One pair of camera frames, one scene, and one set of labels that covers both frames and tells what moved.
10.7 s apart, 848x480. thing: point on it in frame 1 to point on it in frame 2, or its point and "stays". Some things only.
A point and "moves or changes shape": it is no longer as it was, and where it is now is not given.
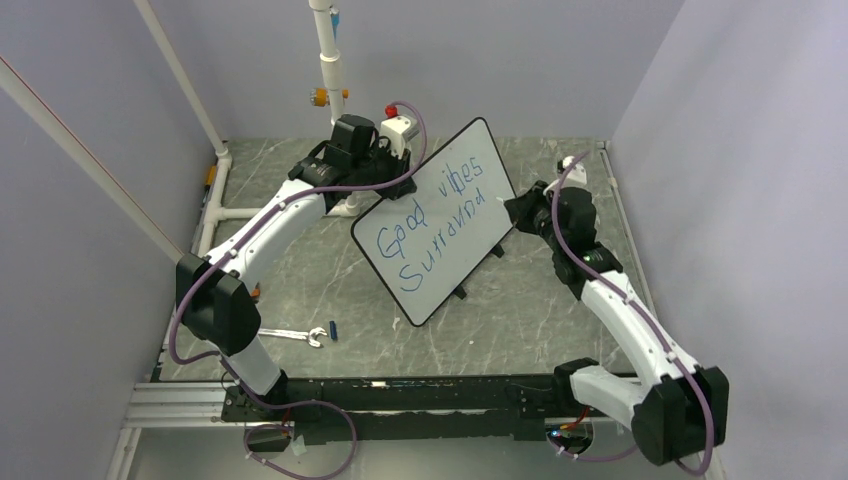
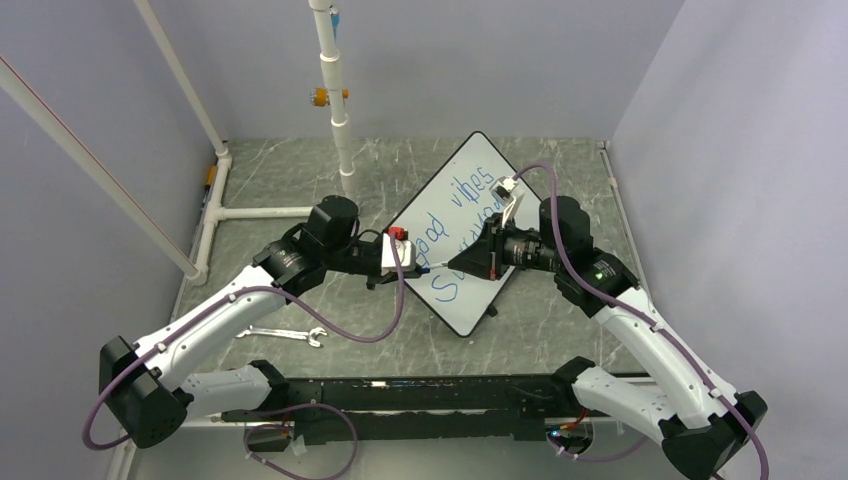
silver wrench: x=295 y=334 stays
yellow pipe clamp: x=319 y=97 stays
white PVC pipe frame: x=39 y=109 stays
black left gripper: x=399 y=167 to x=378 y=278
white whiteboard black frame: x=427 y=246 moves or changes shape
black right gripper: x=520 y=209 to x=485 y=259
